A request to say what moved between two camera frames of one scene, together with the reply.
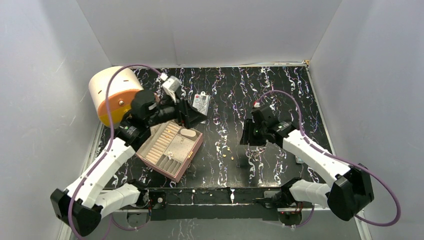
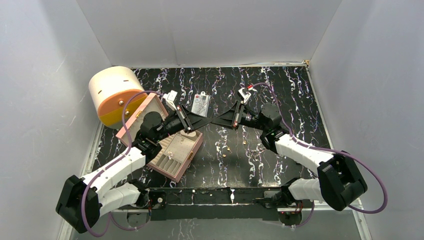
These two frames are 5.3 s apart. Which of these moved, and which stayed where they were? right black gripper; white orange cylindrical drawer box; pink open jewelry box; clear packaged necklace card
Moved: right black gripper
Stayed: clear packaged necklace card; white orange cylindrical drawer box; pink open jewelry box
